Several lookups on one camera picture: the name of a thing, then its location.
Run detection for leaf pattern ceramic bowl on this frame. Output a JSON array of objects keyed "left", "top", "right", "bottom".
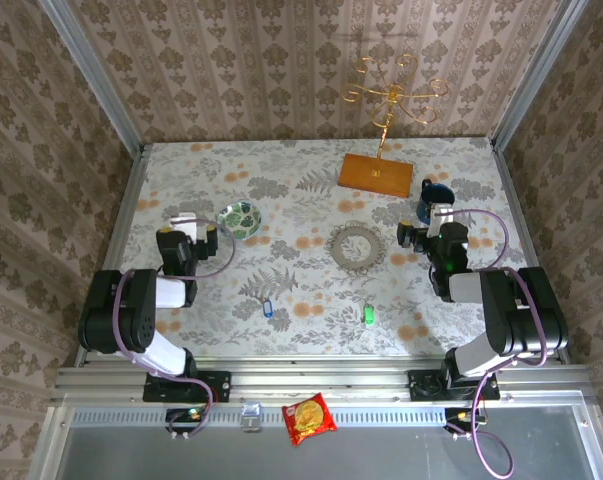
[{"left": 216, "top": 199, "right": 263, "bottom": 241}]

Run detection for dark blue mug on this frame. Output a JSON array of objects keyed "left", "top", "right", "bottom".
[{"left": 414, "top": 178, "right": 456, "bottom": 226}]

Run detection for floral patterned tablecloth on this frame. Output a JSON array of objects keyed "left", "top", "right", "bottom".
[{"left": 96, "top": 138, "right": 557, "bottom": 359}]

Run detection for small silver metal clip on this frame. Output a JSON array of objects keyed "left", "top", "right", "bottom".
[{"left": 240, "top": 401, "right": 262, "bottom": 431}]

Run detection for red snack packet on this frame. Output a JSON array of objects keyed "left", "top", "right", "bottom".
[{"left": 280, "top": 392, "right": 339, "bottom": 448}]

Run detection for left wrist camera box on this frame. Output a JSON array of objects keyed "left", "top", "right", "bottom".
[{"left": 169, "top": 212, "right": 199, "bottom": 240}]

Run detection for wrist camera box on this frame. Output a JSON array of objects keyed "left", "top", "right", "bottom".
[
  {"left": 169, "top": 212, "right": 199, "bottom": 240},
  {"left": 428, "top": 203, "right": 456, "bottom": 237}
]

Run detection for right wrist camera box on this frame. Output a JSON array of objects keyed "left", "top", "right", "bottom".
[{"left": 428, "top": 203, "right": 456, "bottom": 237}]

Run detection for aluminium side rail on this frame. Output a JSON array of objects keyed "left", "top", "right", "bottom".
[
  {"left": 489, "top": 142, "right": 592, "bottom": 369},
  {"left": 73, "top": 144, "right": 150, "bottom": 369}
]

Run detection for gold wire stand wooden base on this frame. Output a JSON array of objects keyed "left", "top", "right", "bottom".
[{"left": 338, "top": 52, "right": 450, "bottom": 199}]

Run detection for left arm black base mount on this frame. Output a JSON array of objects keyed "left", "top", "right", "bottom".
[{"left": 143, "top": 370, "right": 232, "bottom": 403}]

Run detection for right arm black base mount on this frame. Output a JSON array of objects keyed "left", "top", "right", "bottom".
[{"left": 408, "top": 368, "right": 501, "bottom": 401}]

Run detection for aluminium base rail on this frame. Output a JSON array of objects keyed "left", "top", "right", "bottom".
[{"left": 54, "top": 357, "right": 591, "bottom": 406}]

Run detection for aluminium frame post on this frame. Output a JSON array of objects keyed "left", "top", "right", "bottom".
[
  {"left": 489, "top": 0, "right": 596, "bottom": 151},
  {"left": 39, "top": 0, "right": 146, "bottom": 151}
]

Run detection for slotted grey cable duct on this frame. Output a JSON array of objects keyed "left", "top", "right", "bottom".
[{"left": 70, "top": 405, "right": 587, "bottom": 427}]

